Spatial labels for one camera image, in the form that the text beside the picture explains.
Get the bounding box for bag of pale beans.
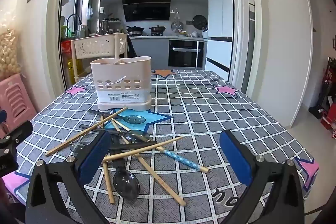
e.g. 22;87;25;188
0;11;21;80

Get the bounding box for wooden chopstick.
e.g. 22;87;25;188
45;106;129;157
103;136;184;162
111;119;187;207
100;114;116;205

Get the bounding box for black bag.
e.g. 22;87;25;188
127;36;139;58

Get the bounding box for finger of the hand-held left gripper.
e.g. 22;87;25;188
0;110;33;146

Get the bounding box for transparent grey plastic spoon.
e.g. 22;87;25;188
109;135;141;200
87;109;147;125
79;124;152;143
70;141;158;157

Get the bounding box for blue dotted chopstick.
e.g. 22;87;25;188
118;121;209;173

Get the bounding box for grey checked star tablecloth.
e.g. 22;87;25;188
3;69;320;224

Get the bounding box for black built-in oven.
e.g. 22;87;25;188
168;39;205;69

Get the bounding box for yellow oil bottle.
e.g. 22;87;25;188
66;55;76;84

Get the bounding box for black range hood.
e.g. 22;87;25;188
121;0;172;22

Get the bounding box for beige perforated basket cart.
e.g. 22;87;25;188
71;33;129;84

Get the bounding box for hanging glass lid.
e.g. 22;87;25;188
171;20;184;32

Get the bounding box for red decorative items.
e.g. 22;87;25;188
308;56;336;139

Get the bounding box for kitchen faucet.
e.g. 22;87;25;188
66;13;82;38

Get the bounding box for black hanging pan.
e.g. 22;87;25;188
192;14;209;29

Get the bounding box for beige plastic utensil holder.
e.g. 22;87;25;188
90;56;153;111

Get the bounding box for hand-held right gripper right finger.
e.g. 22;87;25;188
219;130;305;224

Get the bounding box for pink plastic stool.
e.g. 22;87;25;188
0;73;37;139

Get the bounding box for white refrigerator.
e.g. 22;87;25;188
205;0;235;81

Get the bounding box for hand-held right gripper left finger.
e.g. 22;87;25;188
25;130;112;224

